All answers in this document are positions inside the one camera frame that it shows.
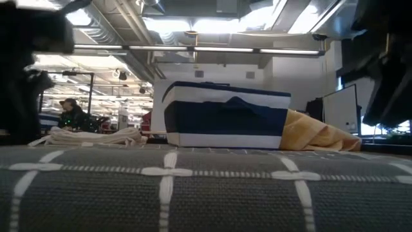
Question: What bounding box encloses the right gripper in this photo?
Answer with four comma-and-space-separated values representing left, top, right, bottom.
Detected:
341, 0, 412, 128

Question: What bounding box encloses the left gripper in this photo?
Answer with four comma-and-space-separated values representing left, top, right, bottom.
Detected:
0, 3, 75, 146

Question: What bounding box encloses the white red-striped towel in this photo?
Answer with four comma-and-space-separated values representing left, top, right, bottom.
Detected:
27, 126, 149, 148

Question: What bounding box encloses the orange checked towel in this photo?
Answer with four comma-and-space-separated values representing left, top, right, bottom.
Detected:
279, 108, 363, 152

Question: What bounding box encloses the navy white striped fabric basket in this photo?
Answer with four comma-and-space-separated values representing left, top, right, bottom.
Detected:
162, 81, 292, 151

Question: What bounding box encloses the grey checked towel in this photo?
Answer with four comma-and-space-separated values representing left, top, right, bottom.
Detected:
0, 143, 412, 232

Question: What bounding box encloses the background striped fabric basket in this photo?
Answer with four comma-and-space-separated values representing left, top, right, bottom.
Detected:
38, 112, 61, 130

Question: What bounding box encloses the person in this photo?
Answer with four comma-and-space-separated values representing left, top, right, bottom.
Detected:
57, 98, 95, 133

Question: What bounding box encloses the black background equipment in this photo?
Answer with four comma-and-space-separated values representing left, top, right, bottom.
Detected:
305, 97, 324, 122

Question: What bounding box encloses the red background object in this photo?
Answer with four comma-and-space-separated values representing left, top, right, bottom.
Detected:
141, 111, 153, 131

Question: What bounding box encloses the black beam with light strips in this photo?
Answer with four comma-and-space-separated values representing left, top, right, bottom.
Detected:
73, 44, 326, 56

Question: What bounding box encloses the black background rig frame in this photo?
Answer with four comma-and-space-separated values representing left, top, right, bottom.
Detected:
38, 70, 95, 114

